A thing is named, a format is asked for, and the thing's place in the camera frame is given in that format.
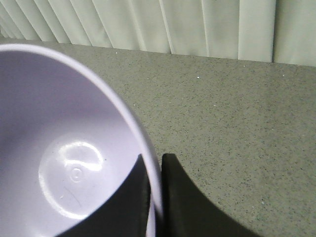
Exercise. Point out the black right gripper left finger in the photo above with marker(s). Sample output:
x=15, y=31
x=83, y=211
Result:
x=124, y=214

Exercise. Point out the purple plastic bowl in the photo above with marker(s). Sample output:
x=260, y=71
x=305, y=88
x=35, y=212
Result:
x=67, y=143

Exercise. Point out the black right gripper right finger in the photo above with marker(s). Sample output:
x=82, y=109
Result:
x=188, y=212

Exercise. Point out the white curtain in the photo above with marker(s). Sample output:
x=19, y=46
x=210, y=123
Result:
x=282, y=31

